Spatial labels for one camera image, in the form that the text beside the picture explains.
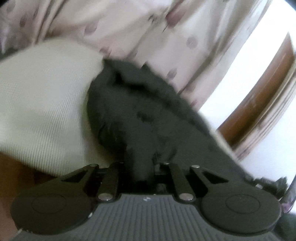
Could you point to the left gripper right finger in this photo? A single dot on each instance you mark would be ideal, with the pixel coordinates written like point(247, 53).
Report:
point(177, 183)

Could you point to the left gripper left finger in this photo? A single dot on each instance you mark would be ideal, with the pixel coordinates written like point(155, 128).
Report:
point(110, 184)

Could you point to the black jacket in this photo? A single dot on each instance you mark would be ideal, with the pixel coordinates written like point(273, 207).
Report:
point(140, 120)

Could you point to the floral beige curtain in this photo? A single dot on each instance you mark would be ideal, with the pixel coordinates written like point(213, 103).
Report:
point(192, 44)

